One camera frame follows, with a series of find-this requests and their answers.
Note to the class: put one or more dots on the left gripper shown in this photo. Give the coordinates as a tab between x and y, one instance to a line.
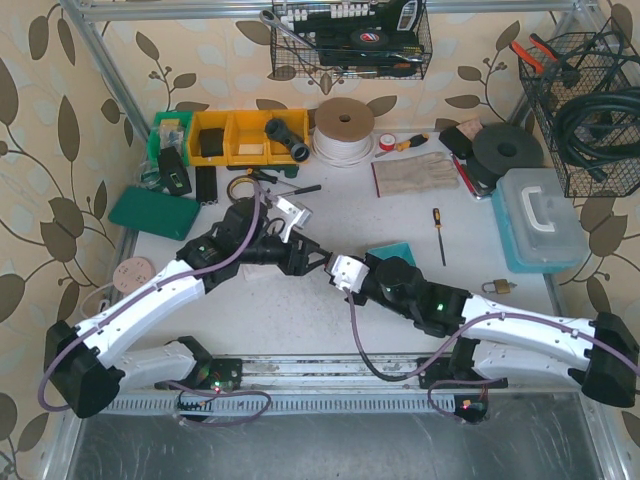
295	255

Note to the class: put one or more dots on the teal plastic tray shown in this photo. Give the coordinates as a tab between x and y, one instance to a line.
392	252

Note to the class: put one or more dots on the claw hammer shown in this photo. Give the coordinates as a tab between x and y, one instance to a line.
299	191

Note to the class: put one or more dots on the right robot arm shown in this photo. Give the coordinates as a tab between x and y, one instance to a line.
489	341

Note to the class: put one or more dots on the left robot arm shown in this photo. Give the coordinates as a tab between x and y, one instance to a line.
88	363

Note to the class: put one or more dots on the white peg board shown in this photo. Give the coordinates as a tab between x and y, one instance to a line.
250	272

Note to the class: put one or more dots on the brown tape roll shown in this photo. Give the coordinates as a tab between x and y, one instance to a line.
241	188

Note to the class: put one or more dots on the small black yellow screwdriver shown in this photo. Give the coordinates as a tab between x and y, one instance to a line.
438	225

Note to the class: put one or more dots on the black ribbed block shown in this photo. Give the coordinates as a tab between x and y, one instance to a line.
206	185

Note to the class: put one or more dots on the grey pipe fitting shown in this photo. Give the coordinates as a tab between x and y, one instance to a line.
277	130

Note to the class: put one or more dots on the canvas work glove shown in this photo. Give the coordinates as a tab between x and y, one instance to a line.
418	174

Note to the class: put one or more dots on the brass padlock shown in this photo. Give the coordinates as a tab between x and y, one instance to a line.
498	286

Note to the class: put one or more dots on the yellow bin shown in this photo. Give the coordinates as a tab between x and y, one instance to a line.
298	121
206	141
245	140

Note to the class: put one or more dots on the red white tape roll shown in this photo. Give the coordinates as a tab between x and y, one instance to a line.
387	142

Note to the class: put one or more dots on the green flat case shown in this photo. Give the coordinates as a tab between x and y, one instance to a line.
155	213

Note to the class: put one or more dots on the red utility knife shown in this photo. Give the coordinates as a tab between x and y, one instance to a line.
477	190

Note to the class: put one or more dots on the black green meter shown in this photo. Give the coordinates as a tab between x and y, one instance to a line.
173	172

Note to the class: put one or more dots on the sanding disc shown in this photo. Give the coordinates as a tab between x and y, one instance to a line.
131	274

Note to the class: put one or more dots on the black sanding block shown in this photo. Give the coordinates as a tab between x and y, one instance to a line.
457	142

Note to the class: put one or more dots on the green bin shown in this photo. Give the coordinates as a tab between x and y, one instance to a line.
169	129

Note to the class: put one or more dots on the clear teal toolbox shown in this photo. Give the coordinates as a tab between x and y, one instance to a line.
538	227

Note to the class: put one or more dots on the black filament spool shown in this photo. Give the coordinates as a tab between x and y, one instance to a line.
499	147

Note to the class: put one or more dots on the white cable spool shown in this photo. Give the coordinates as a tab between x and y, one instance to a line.
343	133

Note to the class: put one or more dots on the wire basket with tools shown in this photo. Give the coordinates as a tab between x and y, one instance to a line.
334	41

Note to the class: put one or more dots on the orange handled pliers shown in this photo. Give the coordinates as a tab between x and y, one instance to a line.
536	57

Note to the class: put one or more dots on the wire basket with hoses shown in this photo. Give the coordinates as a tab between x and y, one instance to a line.
587	107

